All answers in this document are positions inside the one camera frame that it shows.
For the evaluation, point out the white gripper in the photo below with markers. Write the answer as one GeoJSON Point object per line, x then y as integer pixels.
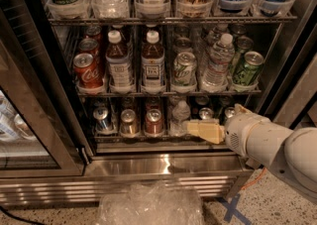
{"type": "Point", "coordinates": [240, 132]}

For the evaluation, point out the blue can bottom left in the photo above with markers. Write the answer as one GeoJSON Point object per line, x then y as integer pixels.
{"type": "Point", "coordinates": [103, 118]}

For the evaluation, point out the red can bottom shelf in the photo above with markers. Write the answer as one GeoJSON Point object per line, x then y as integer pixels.
{"type": "Point", "coordinates": [153, 121]}

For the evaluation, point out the wire shelf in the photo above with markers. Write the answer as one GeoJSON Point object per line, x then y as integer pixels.
{"type": "Point", "coordinates": [108, 93]}
{"type": "Point", "coordinates": [249, 19]}

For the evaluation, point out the gold can bottom shelf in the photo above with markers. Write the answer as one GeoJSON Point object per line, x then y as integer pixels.
{"type": "Point", "coordinates": [129, 123]}

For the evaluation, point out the green can back row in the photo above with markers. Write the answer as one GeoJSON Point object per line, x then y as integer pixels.
{"type": "Point", "coordinates": [238, 30]}

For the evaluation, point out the steel fridge body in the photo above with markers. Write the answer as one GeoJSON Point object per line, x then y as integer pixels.
{"type": "Point", "coordinates": [113, 160]}

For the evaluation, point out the clear water bottle middle shelf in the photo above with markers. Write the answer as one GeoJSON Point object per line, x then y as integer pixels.
{"type": "Point", "coordinates": [221, 54]}

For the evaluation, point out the green can bottom shelf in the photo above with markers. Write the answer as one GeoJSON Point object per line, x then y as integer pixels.
{"type": "Point", "coordinates": [228, 113]}

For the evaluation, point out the front red cola can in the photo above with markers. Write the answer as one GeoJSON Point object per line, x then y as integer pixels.
{"type": "Point", "coordinates": [87, 70]}

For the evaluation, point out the silver can behind 7up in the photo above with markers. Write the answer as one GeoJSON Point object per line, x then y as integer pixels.
{"type": "Point", "coordinates": [182, 45]}

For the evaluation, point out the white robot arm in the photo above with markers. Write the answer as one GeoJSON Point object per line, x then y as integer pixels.
{"type": "Point", "coordinates": [289, 155]}

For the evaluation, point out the green can second row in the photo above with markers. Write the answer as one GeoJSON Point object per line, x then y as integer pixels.
{"type": "Point", "coordinates": [243, 44]}

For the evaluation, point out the right brown tea bottle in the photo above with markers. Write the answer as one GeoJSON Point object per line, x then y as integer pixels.
{"type": "Point", "coordinates": [153, 60]}

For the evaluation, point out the crumpled clear plastic bag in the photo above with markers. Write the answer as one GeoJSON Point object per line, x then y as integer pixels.
{"type": "Point", "coordinates": [154, 204]}

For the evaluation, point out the middle wire shelf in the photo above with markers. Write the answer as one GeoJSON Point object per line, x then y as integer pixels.
{"type": "Point", "coordinates": [108, 93]}

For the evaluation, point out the red cola can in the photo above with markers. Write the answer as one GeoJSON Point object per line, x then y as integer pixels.
{"type": "Point", "coordinates": [94, 32]}
{"type": "Point", "coordinates": [90, 46]}
{"type": "Point", "coordinates": [87, 70]}

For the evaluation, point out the green soda can front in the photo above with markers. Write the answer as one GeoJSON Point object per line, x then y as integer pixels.
{"type": "Point", "coordinates": [248, 68]}

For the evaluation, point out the brown tea bottle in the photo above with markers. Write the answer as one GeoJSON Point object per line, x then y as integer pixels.
{"type": "Point", "coordinates": [118, 60]}
{"type": "Point", "coordinates": [153, 60]}

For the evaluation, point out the left brown tea bottle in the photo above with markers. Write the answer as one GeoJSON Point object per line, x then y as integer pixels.
{"type": "Point", "coordinates": [118, 60]}

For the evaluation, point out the glass fridge door left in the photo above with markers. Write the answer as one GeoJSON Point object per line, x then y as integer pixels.
{"type": "Point", "coordinates": [51, 151]}

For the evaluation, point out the dark blue can bottom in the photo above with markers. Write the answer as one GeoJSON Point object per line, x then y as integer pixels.
{"type": "Point", "coordinates": [206, 113]}

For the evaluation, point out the blue tape cross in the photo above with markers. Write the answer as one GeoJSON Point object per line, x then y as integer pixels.
{"type": "Point", "coordinates": [232, 211]}

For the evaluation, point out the white green 7up can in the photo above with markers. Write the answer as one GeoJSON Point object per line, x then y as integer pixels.
{"type": "Point", "coordinates": [184, 67]}

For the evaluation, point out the top wire shelf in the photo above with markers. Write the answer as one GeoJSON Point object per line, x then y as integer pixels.
{"type": "Point", "coordinates": [249, 19]}

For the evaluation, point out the water bottle bottom shelf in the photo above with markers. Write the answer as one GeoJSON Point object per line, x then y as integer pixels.
{"type": "Point", "coordinates": [180, 113]}

